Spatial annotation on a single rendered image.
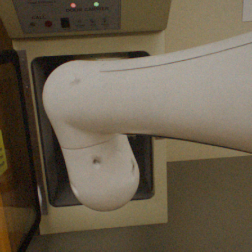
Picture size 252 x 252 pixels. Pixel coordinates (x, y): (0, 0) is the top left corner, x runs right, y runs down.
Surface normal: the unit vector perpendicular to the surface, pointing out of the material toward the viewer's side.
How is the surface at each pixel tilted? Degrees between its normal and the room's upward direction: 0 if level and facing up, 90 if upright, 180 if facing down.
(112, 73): 44
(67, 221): 90
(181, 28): 90
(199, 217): 0
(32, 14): 135
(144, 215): 90
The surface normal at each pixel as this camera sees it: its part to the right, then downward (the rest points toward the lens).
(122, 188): 0.57, 0.22
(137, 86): -0.73, -0.15
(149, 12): 0.10, 0.87
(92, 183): -0.22, 0.25
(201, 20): 0.08, 0.28
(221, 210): -0.05, -0.96
